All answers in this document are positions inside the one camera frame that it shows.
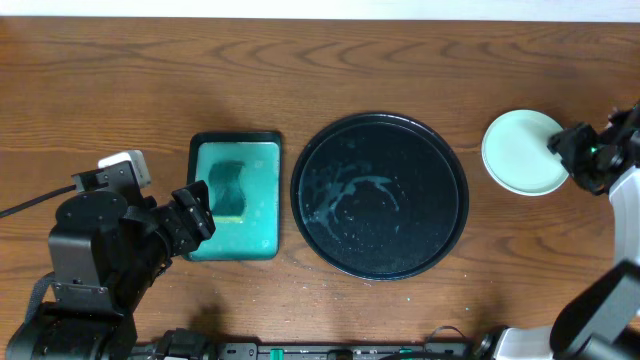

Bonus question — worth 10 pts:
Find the round black tray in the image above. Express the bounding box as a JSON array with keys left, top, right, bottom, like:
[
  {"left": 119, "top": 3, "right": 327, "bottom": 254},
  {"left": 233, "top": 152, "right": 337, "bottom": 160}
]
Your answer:
[{"left": 290, "top": 113, "right": 470, "bottom": 281}]

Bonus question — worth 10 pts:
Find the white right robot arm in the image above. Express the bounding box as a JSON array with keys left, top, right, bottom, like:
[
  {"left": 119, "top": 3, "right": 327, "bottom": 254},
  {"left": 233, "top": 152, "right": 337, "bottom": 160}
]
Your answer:
[{"left": 469, "top": 106, "right": 639, "bottom": 359}]

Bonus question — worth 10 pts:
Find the mint plate with stain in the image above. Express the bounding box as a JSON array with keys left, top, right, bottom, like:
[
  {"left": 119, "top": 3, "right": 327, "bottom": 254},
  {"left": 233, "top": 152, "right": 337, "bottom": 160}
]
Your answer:
[{"left": 481, "top": 109, "right": 568, "bottom": 173}]

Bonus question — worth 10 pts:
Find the dark green sponge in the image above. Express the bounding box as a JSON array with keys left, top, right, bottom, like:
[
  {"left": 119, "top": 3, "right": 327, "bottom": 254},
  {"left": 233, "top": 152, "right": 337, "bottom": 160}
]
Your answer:
[{"left": 208, "top": 160, "right": 246, "bottom": 222}]

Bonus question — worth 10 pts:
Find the black rectangular soap tray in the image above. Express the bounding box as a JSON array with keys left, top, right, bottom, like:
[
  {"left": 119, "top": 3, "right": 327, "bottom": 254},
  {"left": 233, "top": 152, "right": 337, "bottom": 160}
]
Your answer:
[{"left": 185, "top": 132, "right": 281, "bottom": 262}]

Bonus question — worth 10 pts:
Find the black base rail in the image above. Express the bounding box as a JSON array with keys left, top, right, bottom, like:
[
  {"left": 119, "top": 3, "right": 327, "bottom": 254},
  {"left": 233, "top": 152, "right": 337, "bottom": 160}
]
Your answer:
[{"left": 128, "top": 328, "right": 473, "bottom": 360}]

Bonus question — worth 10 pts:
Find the mint green plate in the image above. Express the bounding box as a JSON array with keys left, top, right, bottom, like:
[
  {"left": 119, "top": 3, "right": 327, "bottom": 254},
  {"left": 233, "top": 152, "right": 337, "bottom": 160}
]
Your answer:
[{"left": 486, "top": 162, "right": 568, "bottom": 196}]

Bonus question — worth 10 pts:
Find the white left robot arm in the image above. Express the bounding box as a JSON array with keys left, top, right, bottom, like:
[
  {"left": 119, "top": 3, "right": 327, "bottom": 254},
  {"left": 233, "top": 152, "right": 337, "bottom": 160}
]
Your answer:
[{"left": 6, "top": 150, "right": 215, "bottom": 360}]

